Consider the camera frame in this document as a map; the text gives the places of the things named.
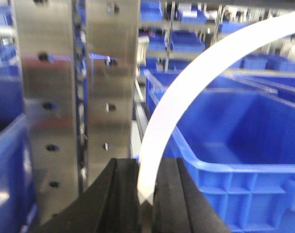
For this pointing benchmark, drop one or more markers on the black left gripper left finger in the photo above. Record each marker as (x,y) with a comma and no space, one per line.
(110,204)

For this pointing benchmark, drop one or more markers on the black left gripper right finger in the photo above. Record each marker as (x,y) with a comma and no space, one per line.
(179,207)

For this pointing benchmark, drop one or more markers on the blue target bin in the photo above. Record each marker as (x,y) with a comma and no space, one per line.
(237,141)

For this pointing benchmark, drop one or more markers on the blue bin at left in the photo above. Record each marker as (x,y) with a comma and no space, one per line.
(17,195)

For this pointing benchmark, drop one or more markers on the steel rack upright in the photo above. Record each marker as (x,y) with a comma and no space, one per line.
(78,62)

